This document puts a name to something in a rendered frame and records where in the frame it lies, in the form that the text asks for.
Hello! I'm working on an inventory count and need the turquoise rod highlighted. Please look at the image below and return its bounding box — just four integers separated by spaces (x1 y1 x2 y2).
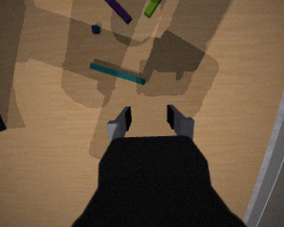
90 62 146 85

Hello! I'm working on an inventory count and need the purple rod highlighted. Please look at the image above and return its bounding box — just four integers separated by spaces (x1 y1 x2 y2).
104 0 132 24

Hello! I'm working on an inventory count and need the lime green rod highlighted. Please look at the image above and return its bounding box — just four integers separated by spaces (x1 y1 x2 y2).
144 0 161 19

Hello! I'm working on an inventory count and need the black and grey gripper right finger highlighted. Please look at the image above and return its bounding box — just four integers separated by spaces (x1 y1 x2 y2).
167 104 194 141

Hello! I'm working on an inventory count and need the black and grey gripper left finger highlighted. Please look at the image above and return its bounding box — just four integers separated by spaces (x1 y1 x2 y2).
107 107 132 143

